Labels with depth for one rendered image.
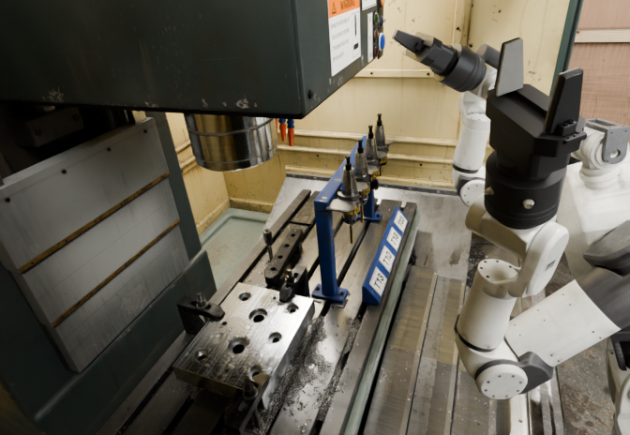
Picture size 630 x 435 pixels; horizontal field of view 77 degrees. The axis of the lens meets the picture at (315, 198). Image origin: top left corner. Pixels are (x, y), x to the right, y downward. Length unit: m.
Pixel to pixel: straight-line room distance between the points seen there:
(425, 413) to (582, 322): 0.56
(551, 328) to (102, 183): 1.00
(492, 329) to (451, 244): 1.01
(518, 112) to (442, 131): 1.23
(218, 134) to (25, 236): 0.51
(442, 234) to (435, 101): 0.53
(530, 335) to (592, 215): 0.24
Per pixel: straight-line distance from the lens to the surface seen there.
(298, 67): 0.53
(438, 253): 1.66
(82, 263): 1.13
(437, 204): 1.79
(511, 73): 0.52
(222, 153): 0.70
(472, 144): 1.05
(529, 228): 0.58
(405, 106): 1.70
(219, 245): 2.07
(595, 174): 0.90
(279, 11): 0.53
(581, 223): 0.85
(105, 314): 1.24
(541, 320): 0.76
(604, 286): 0.74
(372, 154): 1.22
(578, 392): 2.32
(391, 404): 1.17
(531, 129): 0.47
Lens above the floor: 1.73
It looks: 30 degrees down
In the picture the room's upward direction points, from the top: 5 degrees counter-clockwise
